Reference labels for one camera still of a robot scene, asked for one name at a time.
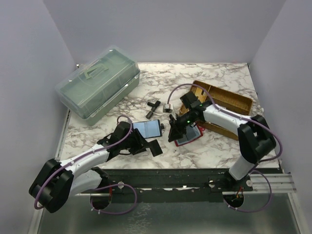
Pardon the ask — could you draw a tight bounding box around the black T-shaped tool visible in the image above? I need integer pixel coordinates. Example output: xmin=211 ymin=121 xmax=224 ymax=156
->
xmin=146 ymin=100 xmax=161 ymax=119

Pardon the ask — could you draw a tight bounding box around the tan card in tray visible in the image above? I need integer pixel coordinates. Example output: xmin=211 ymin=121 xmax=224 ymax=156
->
xmin=192 ymin=86 xmax=210 ymax=103

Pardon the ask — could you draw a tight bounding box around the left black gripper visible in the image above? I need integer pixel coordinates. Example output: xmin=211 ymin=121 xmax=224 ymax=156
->
xmin=120 ymin=128 xmax=152 ymax=155

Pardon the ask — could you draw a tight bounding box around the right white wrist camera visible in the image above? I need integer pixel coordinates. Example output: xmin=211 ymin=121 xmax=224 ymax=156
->
xmin=163 ymin=103 xmax=173 ymax=113

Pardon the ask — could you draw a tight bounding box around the green plastic storage box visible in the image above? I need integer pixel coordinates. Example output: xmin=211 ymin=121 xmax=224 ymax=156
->
xmin=56 ymin=47 xmax=140 ymax=126

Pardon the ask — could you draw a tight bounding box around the woven bamboo organizer tray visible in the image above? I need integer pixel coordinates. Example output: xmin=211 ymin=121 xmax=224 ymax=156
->
xmin=190 ymin=80 xmax=253 ymax=140

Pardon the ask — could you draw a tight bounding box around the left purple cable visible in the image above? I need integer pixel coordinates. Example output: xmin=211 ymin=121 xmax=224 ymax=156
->
xmin=34 ymin=115 xmax=138 ymax=215

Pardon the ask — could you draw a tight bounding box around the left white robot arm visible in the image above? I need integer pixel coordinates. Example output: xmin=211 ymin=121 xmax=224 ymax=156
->
xmin=29 ymin=121 xmax=162 ymax=213

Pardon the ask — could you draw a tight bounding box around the aluminium extrusion rail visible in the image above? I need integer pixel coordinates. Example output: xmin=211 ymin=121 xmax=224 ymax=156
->
xmin=36 ymin=173 xmax=297 ymax=195

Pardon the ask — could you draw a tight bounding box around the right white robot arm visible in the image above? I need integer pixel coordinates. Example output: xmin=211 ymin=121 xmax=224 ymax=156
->
xmin=168 ymin=91 xmax=276 ymax=191

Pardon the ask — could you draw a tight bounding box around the red leather card holder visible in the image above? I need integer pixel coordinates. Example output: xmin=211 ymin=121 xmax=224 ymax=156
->
xmin=174 ymin=125 xmax=203 ymax=147

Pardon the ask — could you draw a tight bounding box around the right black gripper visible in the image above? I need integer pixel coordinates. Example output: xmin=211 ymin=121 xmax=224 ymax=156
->
xmin=169 ymin=110 xmax=196 ymax=142

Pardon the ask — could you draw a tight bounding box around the black leather card holder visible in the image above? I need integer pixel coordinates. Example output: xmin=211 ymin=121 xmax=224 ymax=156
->
xmin=133 ymin=119 xmax=162 ymax=138

